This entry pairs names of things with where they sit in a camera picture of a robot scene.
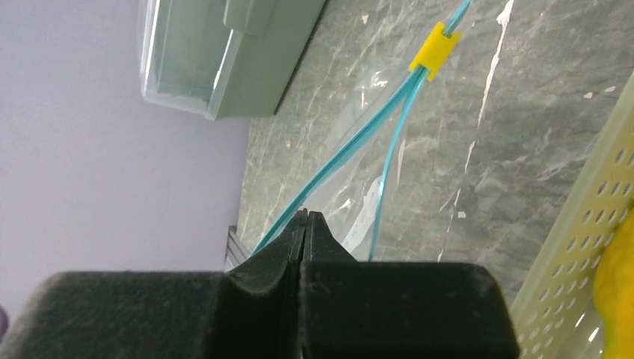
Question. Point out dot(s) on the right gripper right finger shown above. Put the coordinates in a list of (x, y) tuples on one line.
[(355, 309)]

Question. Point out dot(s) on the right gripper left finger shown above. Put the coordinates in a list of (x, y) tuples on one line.
[(248, 312)]

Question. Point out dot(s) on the clear zip top bag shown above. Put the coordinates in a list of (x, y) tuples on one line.
[(336, 144)]

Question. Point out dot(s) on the pale green perforated basket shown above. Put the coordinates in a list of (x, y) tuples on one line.
[(553, 313)]

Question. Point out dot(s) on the clear lidded storage box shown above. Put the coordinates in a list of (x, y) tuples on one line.
[(222, 59)]

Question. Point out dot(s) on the yellow bell pepper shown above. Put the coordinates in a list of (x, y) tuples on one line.
[(613, 292)]

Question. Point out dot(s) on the aluminium frame rail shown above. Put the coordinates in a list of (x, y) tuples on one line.
[(235, 253)]

